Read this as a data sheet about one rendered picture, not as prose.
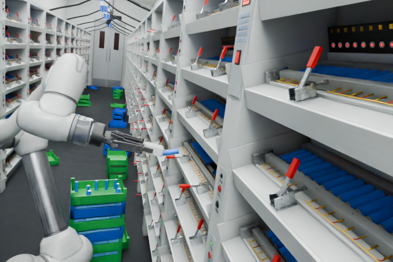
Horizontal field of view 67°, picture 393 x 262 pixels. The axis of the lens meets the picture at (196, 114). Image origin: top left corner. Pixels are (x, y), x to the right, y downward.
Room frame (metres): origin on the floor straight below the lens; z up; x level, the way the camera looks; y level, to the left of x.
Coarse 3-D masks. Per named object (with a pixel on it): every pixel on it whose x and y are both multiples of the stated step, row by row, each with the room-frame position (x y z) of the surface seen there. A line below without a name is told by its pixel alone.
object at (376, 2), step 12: (372, 0) 0.62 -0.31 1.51; (384, 0) 0.59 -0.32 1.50; (348, 12) 0.67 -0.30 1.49; (360, 12) 0.64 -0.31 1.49; (372, 12) 0.61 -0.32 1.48; (384, 12) 0.58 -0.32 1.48; (336, 24) 0.70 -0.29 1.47; (348, 24) 0.67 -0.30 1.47; (228, 36) 1.37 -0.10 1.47; (336, 60) 0.68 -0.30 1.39
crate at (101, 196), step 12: (72, 180) 1.64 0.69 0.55; (108, 180) 1.74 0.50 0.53; (120, 180) 1.76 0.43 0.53; (72, 192) 1.48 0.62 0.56; (84, 192) 1.64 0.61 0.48; (96, 192) 1.66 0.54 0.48; (108, 192) 1.67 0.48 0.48; (120, 192) 1.69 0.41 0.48; (72, 204) 1.48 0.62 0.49; (84, 204) 1.50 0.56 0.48
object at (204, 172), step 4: (184, 144) 1.29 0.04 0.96; (188, 144) 1.27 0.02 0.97; (188, 148) 1.23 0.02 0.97; (184, 152) 1.23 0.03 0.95; (188, 152) 1.22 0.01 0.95; (192, 152) 1.18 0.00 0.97; (192, 156) 1.14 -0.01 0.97; (196, 156) 1.13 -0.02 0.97; (196, 160) 1.09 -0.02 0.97; (200, 160) 1.09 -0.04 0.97; (192, 164) 1.09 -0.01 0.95; (196, 164) 1.08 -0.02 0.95; (200, 164) 1.05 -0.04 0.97; (200, 168) 1.03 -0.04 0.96; (204, 168) 1.01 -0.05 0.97; (200, 172) 1.01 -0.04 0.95; (204, 172) 0.98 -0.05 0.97; (208, 172) 0.98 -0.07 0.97; (204, 176) 0.98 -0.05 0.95; (208, 176) 0.95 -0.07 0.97; (208, 180) 0.93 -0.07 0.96; (212, 180) 0.91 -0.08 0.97; (212, 184) 0.89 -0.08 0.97; (212, 188) 0.89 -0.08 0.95
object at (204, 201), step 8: (184, 136) 1.34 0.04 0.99; (192, 136) 1.35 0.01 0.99; (176, 144) 1.33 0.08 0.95; (176, 160) 1.24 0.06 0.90; (184, 168) 1.09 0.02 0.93; (192, 168) 1.08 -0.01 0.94; (184, 176) 1.08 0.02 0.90; (192, 176) 1.02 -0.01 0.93; (200, 176) 1.01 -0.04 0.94; (192, 184) 0.96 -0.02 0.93; (192, 192) 0.95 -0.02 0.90; (208, 192) 0.89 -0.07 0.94; (200, 200) 0.85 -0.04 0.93; (208, 200) 0.84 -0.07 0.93; (200, 208) 0.86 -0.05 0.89; (208, 208) 0.74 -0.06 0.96; (208, 216) 0.74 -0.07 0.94; (208, 224) 0.77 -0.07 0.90
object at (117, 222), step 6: (72, 222) 1.48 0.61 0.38; (78, 222) 1.50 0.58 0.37; (84, 222) 1.51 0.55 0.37; (90, 222) 1.52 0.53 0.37; (96, 222) 1.53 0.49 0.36; (102, 222) 1.55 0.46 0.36; (108, 222) 1.56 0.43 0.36; (114, 222) 1.57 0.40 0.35; (120, 222) 1.59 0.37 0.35; (78, 228) 1.49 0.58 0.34; (84, 228) 1.51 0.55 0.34; (90, 228) 1.52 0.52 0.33; (96, 228) 1.53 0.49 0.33; (102, 228) 1.55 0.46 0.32
